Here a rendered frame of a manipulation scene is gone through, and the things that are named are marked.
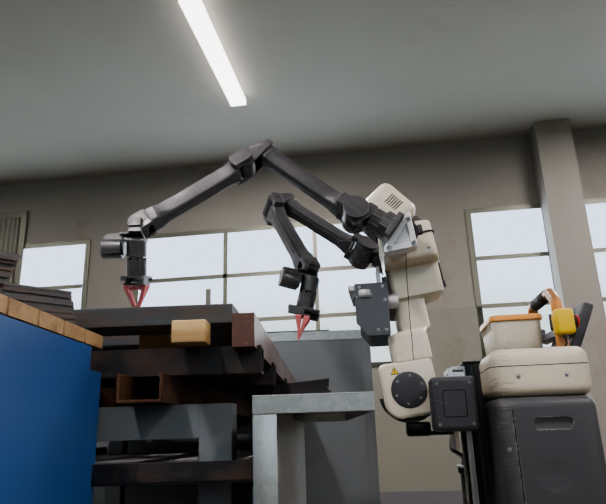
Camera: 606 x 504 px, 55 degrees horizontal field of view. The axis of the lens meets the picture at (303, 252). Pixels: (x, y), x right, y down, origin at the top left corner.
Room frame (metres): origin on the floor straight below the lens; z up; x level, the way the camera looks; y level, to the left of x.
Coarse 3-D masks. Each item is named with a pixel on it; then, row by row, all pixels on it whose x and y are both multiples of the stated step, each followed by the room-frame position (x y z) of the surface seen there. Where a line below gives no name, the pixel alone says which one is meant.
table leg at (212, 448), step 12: (204, 408) 1.10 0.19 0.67; (216, 408) 1.10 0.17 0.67; (228, 408) 1.10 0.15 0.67; (204, 420) 1.10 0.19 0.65; (216, 420) 1.10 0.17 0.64; (204, 432) 1.10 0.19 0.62; (216, 432) 1.10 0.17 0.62; (228, 432) 1.10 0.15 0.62; (204, 444) 1.10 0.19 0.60; (216, 444) 1.10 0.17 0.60; (228, 444) 1.10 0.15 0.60; (204, 456) 1.10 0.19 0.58; (216, 456) 1.10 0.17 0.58; (228, 456) 1.10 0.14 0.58; (204, 492) 1.10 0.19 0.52; (216, 492) 1.10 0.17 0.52; (228, 492) 1.10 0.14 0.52
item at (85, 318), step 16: (224, 304) 1.05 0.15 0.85; (80, 320) 1.06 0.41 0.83; (96, 320) 1.06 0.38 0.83; (112, 320) 1.06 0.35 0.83; (128, 320) 1.06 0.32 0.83; (144, 320) 1.06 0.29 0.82; (160, 320) 1.05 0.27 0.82; (208, 320) 1.05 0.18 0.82; (224, 320) 1.05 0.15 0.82; (112, 336) 1.30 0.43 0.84; (128, 336) 1.30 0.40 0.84; (224, 336) 1.21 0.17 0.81
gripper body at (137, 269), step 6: (126, 258) 1.62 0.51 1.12; (132, 258) 1.60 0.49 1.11; (144, 258) 1.62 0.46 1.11; (126, 264) 1.62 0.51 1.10; (132, 264) 1.61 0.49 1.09; (138, 264) 1.61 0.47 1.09; (144, 264) 1.62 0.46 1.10; (126, 270) 1.63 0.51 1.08; (132, 270) 1.61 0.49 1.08; (138, 270) 1.61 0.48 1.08; (144, 270) 1.63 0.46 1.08; (120, 276) 1.60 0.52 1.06; (126, 276) 1.59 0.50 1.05; (132, 276) 1.59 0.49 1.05; (138, 276) 1.59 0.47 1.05; (144, 276) 1.61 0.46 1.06; (150, 276) 1.67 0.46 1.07
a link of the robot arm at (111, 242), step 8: (136, 216) 1.59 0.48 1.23; (136, 224) 1.59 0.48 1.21; (120, 232) 1.61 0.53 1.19; (128, 232) 1.61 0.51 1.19; (136, 232) 1.60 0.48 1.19; (104, 240) 1.60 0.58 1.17; (112, 240) 1.60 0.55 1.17; (120, 240) 1.60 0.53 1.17; (104, 248) 1.60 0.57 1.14; (112, 248) 1.60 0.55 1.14; (120, 248) 1.60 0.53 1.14; (104, 256) 1.61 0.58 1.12; (112, 256) 1.61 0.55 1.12; (120, 256) 1.61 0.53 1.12
